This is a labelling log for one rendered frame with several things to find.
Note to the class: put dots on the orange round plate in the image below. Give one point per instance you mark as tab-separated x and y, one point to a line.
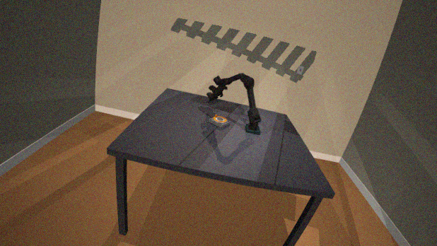
219	121

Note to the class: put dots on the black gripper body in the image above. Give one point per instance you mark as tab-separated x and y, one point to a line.
216	93

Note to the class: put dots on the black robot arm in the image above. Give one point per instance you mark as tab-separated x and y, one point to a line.
253	113

